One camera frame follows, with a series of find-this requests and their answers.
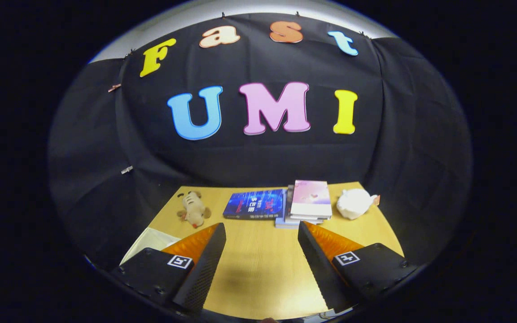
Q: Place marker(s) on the dark blue book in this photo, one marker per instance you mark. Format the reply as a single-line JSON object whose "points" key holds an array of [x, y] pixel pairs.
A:
{"points": [[254, 204]]}

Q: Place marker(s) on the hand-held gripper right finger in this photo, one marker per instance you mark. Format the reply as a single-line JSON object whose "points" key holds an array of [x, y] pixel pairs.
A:
{"points": [[317, 264]]}

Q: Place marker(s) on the light blue cover book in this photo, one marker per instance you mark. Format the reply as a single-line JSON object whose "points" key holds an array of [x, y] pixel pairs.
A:
{"points": [[285, 224]]}

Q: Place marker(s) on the beige dog plush toy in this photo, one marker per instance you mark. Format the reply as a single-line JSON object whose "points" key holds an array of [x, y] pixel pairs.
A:
{"points": [[194, 208]]}

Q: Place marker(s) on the white plush toy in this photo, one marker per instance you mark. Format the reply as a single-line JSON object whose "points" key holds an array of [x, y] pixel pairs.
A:
{"points": [[352, 204]]}

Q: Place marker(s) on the pink cover book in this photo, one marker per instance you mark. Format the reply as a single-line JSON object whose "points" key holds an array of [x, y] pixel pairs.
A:
{"points": [[311, 197]]}

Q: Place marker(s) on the silver clip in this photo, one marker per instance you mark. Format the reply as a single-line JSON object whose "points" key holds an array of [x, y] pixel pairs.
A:
{"points": [[126, 170]]}

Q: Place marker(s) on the beige fabric storage box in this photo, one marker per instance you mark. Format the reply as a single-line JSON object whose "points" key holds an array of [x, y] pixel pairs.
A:
{"points": [[151, 240]]}

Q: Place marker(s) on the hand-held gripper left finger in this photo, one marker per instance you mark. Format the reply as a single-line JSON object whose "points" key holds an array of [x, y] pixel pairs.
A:
{"points": [[207, 264]]}

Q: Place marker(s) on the pink clip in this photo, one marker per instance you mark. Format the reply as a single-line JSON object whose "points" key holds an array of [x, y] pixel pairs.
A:
{"points": [[114, 87]]}

